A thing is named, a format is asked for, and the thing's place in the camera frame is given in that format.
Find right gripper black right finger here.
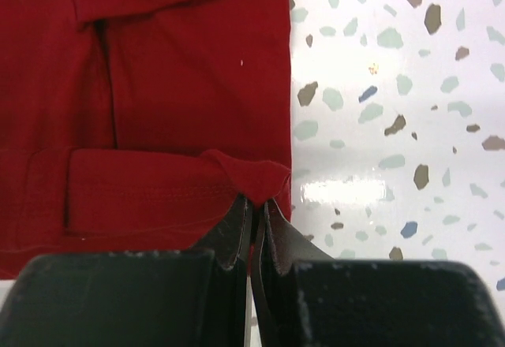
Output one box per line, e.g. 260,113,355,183
252,201,504,346

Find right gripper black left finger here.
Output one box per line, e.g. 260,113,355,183
1,196,253,346

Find dark red t-shirt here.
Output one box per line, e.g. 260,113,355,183
1,0,291,280

